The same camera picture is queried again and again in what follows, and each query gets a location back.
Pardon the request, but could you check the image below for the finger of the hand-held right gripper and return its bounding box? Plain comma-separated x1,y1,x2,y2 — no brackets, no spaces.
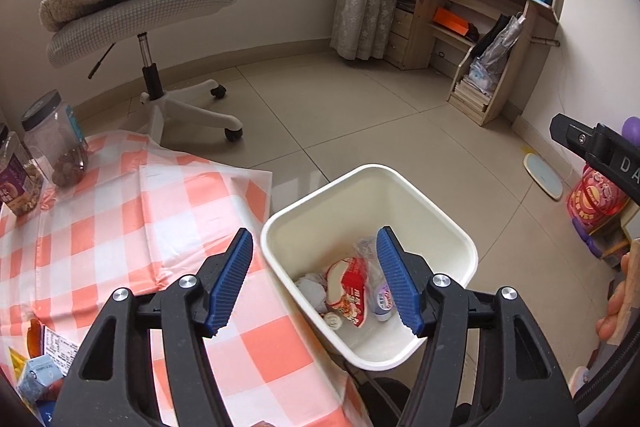
549,113,599,161

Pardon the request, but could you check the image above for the person's right hand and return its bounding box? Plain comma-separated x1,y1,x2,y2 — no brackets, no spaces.
595,239,640,343

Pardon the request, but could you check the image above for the white printed label paper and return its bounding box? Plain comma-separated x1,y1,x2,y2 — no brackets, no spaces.
42,327,78,378

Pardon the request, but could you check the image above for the clear plastic bottle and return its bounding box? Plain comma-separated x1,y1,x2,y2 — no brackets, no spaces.
356,239,398,323

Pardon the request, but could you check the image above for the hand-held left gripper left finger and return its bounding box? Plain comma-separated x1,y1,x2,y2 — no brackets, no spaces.
55,228,254,427

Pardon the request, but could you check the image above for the orange white checked tablecloth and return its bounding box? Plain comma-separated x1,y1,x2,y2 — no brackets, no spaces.
0,131,373,427

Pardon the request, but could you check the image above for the grey-blue carton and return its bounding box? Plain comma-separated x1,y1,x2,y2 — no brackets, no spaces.
17,354,66,403

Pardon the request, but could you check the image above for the red round toy barrel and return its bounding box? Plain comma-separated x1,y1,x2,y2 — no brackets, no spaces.
566,167,632,233

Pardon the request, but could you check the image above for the small orange wrapper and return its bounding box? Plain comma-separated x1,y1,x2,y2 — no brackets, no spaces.
25,319,46,358

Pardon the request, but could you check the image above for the clear plastic nut jar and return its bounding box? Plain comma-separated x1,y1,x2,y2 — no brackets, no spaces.
21,90,90,188

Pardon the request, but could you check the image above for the purple label nut jar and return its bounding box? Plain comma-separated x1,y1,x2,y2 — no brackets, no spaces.
0,124,45,219

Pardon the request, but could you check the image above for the red snack bag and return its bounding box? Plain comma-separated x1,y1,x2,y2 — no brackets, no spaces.
325,257,370,330

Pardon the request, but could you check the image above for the pale blue bathroom scale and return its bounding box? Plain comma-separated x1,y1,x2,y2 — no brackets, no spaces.
523,153,564,202

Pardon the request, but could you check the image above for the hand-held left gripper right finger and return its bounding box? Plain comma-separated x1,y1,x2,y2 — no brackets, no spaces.
376,226,581,427

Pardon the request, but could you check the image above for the orange flat box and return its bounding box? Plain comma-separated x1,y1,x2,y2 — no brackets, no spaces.
431,7,471,38

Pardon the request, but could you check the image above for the white plastic waste bin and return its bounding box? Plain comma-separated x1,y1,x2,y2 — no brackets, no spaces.
260,163,478,370

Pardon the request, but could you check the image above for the purple plastic toy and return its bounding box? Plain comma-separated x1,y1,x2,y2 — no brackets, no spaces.
575,219,613,260

